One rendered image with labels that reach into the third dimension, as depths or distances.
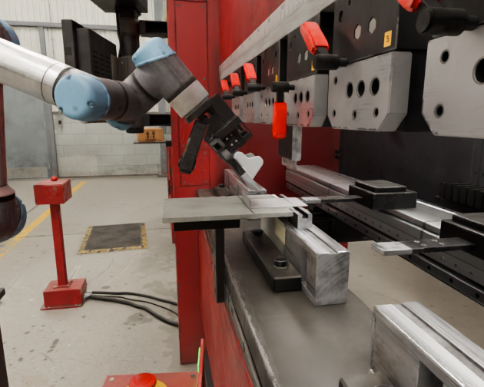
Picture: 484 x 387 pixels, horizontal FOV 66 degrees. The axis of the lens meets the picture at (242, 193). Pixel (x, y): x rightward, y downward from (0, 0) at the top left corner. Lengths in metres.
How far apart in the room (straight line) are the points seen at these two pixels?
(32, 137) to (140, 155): 2.01
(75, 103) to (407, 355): 0.58
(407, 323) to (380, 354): 0.06
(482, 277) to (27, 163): 8.06
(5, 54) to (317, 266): 0.64
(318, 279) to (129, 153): 7.48
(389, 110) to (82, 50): 1.61
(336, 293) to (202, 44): 1.26
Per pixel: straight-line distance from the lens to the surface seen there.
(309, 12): 0.65
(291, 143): 0.80
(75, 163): 8.18
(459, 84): 0.34
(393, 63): 0.41
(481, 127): 0.32
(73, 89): 0.68
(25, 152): 8.34
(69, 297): 2.70
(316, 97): 0.59
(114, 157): 8.05
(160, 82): 0.77
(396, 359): 0.48
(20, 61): 0.77
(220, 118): 0.79
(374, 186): 0.90
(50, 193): 2.49
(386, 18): 0.44
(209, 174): 1.68
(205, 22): 1.70
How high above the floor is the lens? 1.19
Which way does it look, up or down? 12 degrees down
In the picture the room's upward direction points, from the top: straight up
